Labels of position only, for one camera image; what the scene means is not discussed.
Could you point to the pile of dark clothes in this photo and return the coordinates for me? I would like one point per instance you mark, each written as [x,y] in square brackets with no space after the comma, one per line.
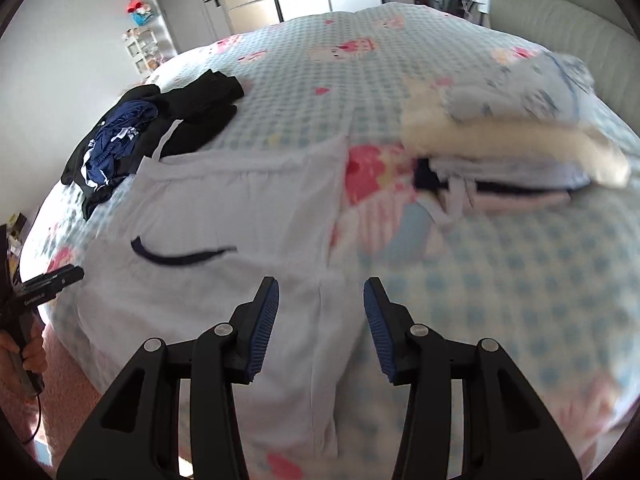
[80,160]

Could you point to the red and blue plush toy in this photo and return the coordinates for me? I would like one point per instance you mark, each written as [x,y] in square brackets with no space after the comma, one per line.
[139,11]

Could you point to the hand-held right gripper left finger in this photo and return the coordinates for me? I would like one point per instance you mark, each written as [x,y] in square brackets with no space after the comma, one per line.
[265,320]

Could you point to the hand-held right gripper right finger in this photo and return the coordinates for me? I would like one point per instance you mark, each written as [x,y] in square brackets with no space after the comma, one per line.
[376,325]

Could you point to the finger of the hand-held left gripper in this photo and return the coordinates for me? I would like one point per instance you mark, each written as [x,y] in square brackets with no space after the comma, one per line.
[50,286]

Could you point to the folded blue printed garment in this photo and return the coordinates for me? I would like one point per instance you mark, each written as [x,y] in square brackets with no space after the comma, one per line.
[525,85]

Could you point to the white shirt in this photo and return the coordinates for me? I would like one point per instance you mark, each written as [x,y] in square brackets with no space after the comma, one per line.
[210,210]

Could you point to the grey door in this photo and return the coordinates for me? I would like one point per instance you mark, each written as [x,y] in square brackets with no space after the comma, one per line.
[185,5]

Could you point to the black garment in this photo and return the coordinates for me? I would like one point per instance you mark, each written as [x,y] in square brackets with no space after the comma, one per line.
[200,110]

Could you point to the person's left hand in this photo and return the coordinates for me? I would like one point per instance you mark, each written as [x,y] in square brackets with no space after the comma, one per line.
[36,355]

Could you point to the grey-green padded headboard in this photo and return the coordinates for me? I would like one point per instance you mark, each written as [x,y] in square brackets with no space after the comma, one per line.
[565,15]

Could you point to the white shelf rack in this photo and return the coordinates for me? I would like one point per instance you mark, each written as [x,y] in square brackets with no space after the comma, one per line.
[142,50]

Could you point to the folded navy garment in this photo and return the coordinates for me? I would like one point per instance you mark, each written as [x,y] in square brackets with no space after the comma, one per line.
[425,175]

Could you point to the bed with checked blanket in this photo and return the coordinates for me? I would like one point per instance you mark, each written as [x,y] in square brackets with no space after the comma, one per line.
[475,285]

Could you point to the navy blue garment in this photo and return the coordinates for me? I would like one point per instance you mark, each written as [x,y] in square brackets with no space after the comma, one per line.
[120,135]

